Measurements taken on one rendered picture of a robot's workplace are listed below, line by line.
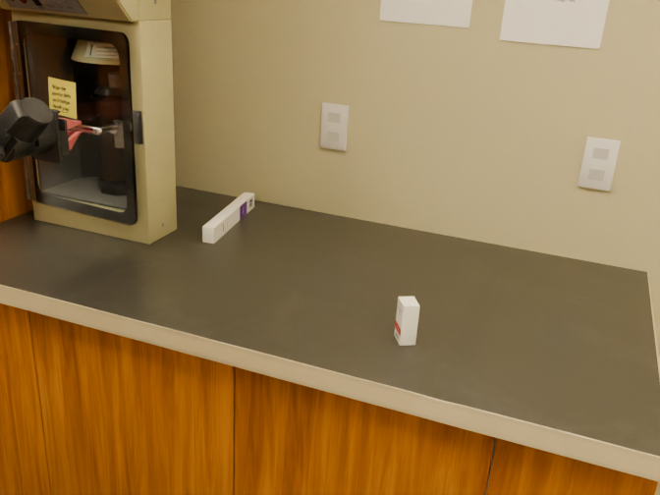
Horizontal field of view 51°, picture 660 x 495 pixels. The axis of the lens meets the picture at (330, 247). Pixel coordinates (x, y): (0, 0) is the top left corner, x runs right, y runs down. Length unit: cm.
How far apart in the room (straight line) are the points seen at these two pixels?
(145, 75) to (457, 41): 69
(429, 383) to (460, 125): 75
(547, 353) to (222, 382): 57
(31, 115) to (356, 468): 82
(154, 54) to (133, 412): 72
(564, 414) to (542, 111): 77
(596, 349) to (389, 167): 71
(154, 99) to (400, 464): 88
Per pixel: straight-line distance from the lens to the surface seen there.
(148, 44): 148
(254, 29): 181
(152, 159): 152
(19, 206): 179
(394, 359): 114
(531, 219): 169
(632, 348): 133
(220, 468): 136
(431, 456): 116
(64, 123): 142
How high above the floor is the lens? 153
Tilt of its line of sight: 22 degrees down
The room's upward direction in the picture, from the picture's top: 4 degrees clockwise
